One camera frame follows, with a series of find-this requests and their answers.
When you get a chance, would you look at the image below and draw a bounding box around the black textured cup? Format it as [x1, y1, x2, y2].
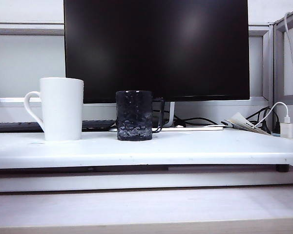
[115, 90, 165, 141]

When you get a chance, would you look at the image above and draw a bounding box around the black cable bundle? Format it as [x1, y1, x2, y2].
[245, 106, 281, 135]

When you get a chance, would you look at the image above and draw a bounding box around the grey cubicle partition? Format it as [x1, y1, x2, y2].
[273, 4, 293, 137]
[0, 21, 274, 122]

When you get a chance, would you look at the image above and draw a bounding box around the folded paper booklet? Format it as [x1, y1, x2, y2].
[221, 112, 272, 136]

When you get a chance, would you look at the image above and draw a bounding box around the black computer monitor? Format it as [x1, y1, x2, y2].
[63, 0, 251, 104]

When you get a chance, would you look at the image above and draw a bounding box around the thin white USB cable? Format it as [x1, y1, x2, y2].
[255, 101, 292, 127]

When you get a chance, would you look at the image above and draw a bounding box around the black monitor cable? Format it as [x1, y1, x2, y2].
[173, 117, 219, 128]

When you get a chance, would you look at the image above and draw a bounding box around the black keyboard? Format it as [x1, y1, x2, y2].
[0, 119, 116, 133]

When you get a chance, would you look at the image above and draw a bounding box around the white base board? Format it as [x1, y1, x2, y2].
[0, 168, 293, 193]

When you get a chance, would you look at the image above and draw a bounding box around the white ceramic mug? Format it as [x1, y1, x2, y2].
[24, 77, 85, 141]

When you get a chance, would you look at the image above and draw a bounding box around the silver monitor stand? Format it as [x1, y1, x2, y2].
[108, 101, 225, 132]

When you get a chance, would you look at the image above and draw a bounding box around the white USB charger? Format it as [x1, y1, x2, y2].
[280, 123, 293, 139]

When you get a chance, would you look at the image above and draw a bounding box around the white raised board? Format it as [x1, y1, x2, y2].
[0, 128, 293, 170]

